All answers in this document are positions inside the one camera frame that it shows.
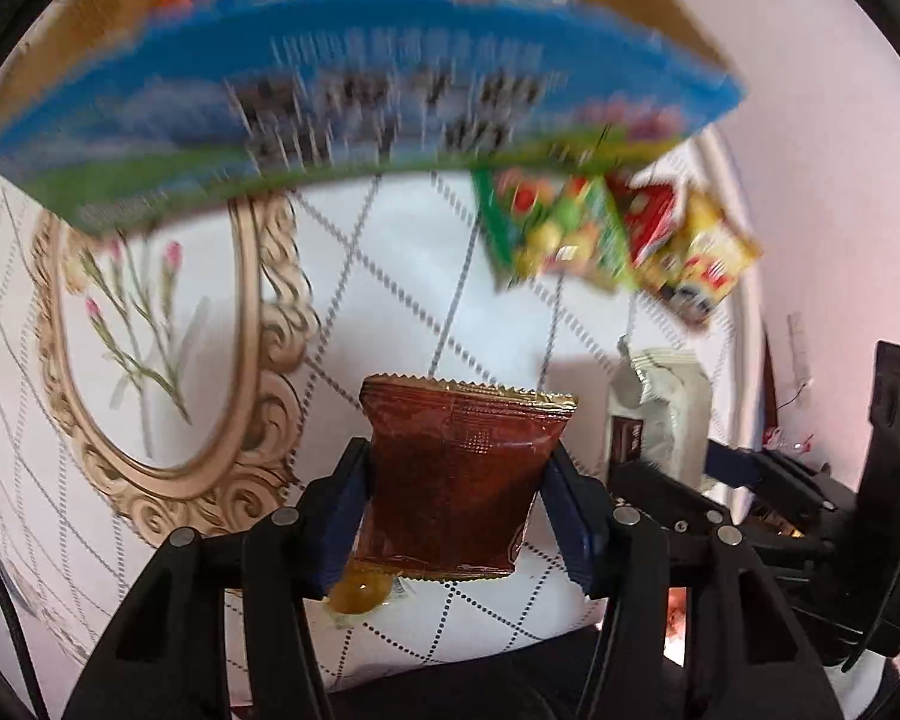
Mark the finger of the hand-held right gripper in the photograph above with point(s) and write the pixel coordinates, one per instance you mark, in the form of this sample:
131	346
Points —
735	465
667	491

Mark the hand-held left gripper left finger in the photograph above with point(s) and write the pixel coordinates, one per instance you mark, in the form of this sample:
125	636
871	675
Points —
345	517

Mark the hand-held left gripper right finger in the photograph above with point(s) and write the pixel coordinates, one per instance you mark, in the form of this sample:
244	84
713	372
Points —
570	532

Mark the white and brown snack packet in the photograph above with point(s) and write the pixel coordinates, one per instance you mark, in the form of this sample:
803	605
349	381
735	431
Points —
667	412

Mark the dark red snack packet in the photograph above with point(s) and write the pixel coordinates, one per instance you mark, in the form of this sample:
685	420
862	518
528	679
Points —
457	480

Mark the printed cardboard box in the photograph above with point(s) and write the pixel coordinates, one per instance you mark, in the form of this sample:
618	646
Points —
345	90

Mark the yellow jelly cup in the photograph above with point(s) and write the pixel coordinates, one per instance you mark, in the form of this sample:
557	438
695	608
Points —
360	592

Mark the yellow panda snack packet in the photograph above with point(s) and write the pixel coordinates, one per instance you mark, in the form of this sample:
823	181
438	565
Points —
709	262

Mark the white patterned quilt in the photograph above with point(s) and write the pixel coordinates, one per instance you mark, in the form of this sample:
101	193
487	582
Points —
420	277

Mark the small red snack packet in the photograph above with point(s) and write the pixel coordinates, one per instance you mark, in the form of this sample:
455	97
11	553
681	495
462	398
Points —
649	214

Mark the green snack packet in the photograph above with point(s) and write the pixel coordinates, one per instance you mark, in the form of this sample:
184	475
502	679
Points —
562	232

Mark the small white wall socket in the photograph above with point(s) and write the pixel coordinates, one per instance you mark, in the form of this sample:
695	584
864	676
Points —
795	345

